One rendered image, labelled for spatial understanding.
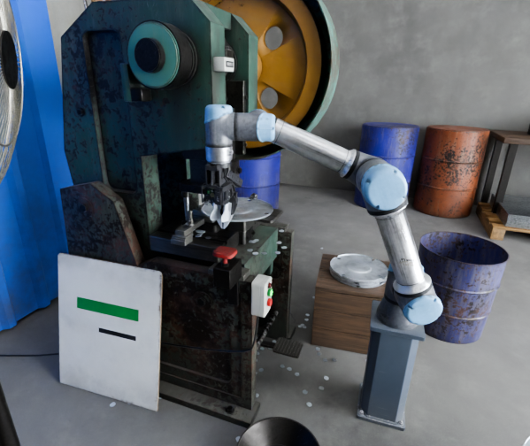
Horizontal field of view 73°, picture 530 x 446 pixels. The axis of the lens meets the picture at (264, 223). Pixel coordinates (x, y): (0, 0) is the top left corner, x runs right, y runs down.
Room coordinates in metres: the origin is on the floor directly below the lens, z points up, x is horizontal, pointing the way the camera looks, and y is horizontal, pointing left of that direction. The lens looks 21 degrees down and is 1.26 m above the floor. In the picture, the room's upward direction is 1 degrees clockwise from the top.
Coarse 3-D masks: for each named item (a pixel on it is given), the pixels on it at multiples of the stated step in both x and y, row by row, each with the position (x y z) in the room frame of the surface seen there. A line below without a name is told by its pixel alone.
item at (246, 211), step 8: (240, 200) 1.50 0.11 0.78; (256, 200) 1.51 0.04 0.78; (208, 208) 1.39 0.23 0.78; (240, 208) 1.38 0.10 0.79; (248, 208) 1.38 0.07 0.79; (256, 208) 1.40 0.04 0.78; (264, 208) 1.40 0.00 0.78; (272, 208) 1.40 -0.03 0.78; (208, 216) 1.29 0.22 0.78; (240, 216) 1.30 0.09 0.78; (248, 216) 1.30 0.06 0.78; (256, 216) 1.31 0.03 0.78; (264, 216) 1.29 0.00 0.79
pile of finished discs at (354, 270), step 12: (336, 264) 1.68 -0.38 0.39; (348, 264) 1.67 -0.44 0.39; (360, 264) 1.68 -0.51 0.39; (372, 264) 1.69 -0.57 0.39; (384, 264) 1.68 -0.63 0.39; (336, 276) 1.58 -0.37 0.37; (348, 276) 1.55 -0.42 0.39; (360, 276) 1.56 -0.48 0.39; (372, 276) 1.56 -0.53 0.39; (384, 276) 1.56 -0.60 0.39
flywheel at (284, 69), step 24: (216, 0) 1.80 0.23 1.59; (240, 0) 1.78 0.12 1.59; (264, 0) 1.74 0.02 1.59; (288, 0) 1.67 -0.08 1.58; (264, 24) 1.74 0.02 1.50; (288, 24) 1.71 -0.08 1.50; (312, 24) 1.64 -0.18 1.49; (264, 48) 1.74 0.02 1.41; (288, 48) 1.70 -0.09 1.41; (312, 48) 1.63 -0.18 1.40; (264, 72) 1.74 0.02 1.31; (288, 72) 1.70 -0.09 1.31; (312, 72) 1.63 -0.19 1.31; (288, 96) 1.70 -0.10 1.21; (312, 96) 1.63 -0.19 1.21; (288, 120) 1.66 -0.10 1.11; (264, 144) 1.70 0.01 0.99
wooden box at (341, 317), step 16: (336, 256) 1.85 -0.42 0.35; (320, 272) 1.66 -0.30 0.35; (320, 288) 1.51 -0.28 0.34; (336, 288) 1.50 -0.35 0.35; (352, 288) 1.50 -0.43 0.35; (368, 288) 1.50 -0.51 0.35; (384, 288) 1.51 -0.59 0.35; (320, 304) 1.51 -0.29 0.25; (336, 304) 1.49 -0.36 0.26; (352, 304) 1.47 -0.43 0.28; (368, 304) 1.46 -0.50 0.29; (320, 320) 1.51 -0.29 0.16; (336, 320) 1.49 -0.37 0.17; (352, 320) 1.47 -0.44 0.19; (368, 320) 1.45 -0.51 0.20; (320, 336) 1.50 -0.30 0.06; (336, 336) 1.49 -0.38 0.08; (352, 336) 1.47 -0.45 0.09; (368, 336) 1.45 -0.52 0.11
